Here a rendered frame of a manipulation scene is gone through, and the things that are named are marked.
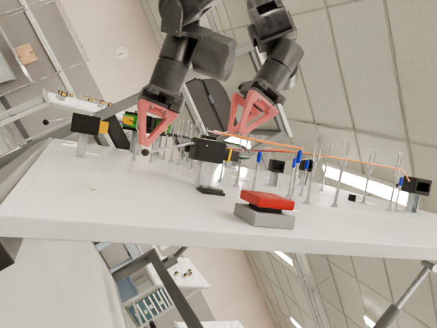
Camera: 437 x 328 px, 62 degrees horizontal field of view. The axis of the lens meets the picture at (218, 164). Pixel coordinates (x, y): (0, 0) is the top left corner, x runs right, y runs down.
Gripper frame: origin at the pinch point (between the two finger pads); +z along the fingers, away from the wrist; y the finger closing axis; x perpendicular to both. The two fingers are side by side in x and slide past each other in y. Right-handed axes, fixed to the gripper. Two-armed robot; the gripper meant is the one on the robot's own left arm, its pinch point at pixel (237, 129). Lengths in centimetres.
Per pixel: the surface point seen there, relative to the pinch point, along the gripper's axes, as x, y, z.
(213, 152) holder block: 2.2, -2.4, 6.6
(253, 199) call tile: 3.2, -26.8, 11.0
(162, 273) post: -29, 62, 47
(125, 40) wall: 50, 742, -159
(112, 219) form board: 16.6, -31.0, 20.2
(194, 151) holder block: 5.2, -2.0, 8.4
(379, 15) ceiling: -106, 167, -172
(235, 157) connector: -2.1, -1.7, 4.8
